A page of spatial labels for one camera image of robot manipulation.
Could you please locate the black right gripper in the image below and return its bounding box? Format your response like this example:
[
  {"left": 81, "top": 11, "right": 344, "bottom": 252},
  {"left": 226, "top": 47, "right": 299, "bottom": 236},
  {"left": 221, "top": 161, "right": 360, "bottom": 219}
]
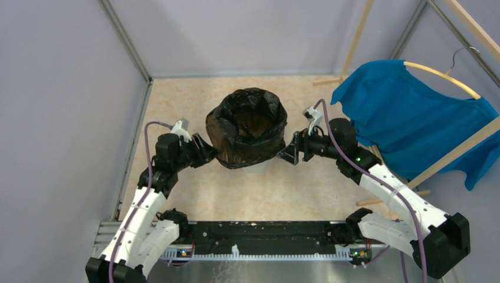
[{"left": 277, "top": 123, "right": 341, "bottom": 165}]

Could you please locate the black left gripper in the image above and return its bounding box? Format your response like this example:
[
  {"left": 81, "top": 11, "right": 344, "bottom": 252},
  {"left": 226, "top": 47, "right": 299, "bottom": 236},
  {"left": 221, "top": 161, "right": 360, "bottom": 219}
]
[{"left": 172, "top": 132, "right": 221, "bottom": 171}]

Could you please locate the white translucent trash bin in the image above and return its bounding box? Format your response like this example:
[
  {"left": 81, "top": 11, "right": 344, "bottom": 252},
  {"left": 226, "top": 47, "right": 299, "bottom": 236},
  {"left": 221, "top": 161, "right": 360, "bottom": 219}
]
[{"left": 240, "top": 159, "right": 274, "bottom": 174}]

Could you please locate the black plastic trash bag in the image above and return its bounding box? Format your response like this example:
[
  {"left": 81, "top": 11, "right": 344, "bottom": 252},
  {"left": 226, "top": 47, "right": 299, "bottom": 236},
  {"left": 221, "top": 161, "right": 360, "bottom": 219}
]
[{"left": 205, "top": 87, "right": 288, "bottom": 169}]

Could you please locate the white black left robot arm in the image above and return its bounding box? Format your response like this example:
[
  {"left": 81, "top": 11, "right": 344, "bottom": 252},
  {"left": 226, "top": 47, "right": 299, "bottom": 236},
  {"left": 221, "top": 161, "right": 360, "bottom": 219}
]
[{"left": 85, "top": 133, "right": 218, "bottom": 282}]

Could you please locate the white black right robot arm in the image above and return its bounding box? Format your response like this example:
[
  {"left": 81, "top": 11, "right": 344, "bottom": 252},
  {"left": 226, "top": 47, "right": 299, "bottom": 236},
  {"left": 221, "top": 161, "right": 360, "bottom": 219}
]
[{"left": 277, "top": 118, "right": 471, "bottom": 279}]

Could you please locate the blue t-shirt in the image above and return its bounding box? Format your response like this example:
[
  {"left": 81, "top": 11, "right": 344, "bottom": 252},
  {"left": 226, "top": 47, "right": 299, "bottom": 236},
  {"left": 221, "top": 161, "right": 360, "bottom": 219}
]
[{"left": 331, "top": 60, "right": 498, "bottom": 180}]

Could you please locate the wooden clothes hanger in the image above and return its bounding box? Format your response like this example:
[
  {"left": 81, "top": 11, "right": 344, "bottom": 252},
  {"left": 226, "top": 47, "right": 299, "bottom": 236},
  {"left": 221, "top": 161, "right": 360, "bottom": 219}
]
[{"left": 403, "top": 46, "right": 481, "bottom": 100}]

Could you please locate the wooden clothes rack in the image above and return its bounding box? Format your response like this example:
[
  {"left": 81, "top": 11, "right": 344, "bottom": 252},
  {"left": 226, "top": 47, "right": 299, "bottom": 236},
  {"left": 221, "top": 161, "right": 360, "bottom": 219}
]
[{"left": 330, "top": 11, "right": 499, "bottom": 209}]

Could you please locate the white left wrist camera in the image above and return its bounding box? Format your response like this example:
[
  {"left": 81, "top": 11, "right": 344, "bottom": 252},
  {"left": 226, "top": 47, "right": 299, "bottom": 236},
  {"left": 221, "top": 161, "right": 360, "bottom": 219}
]
[{"left": 170, "top": 118, "right": 192, "bottom": 143}]

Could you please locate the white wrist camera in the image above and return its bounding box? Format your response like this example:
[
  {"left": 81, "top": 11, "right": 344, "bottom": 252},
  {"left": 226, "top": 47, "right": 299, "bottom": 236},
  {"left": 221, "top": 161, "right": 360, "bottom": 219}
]
[
  {"left": 170, "top": 118, "right": 192, "bottom": 143},
  {"left": 302, "top": 106, "right": 324, "bottom": 136}
]

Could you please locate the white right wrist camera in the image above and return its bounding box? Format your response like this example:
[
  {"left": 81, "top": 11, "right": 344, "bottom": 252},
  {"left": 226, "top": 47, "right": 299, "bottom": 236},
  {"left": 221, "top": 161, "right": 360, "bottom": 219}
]
[{"left": 302, "top": 106, "right": 324, "bottom": 136}]

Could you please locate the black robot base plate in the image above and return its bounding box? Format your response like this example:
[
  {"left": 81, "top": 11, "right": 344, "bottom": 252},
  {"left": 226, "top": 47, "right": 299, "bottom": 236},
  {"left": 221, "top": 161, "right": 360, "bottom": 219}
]
[{"left": 173, "top": 221, "right": 378, "bottom": 256}]

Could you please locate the white slotted cable duct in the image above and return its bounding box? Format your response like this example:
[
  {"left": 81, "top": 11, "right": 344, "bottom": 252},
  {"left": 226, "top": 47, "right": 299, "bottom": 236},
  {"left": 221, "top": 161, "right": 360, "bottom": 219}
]
[{"left": 159, "top": 245, "right": 353, "bottom": 262}]

